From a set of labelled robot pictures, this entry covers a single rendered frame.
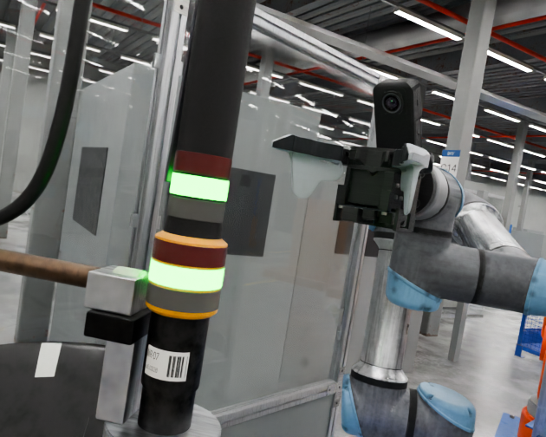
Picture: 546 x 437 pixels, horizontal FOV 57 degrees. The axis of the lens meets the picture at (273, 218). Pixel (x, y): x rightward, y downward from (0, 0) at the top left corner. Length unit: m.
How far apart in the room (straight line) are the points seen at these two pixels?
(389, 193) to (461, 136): 6.71
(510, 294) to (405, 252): 0.14
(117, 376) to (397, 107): 0.39
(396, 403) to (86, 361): 0.71
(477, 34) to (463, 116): 1.09
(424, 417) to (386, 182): 0.65
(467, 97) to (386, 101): 6.76
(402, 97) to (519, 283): 0.29
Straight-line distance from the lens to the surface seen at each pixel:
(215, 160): 0.29
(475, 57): 7.45
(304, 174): 0.51
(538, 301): 0.72
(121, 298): 0.31
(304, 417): 1.76
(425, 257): 0.69
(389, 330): 1.06
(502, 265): 0.71
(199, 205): 0.28
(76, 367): 0.50
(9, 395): 0.50
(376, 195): 0.52
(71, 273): 0.33
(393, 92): 0.56
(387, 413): 1.07
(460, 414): 1.08
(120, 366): 0.32
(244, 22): 0.30
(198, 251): 0.28
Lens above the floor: 1.61
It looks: 3 degrees down
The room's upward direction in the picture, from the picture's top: 9 degrees clockwise
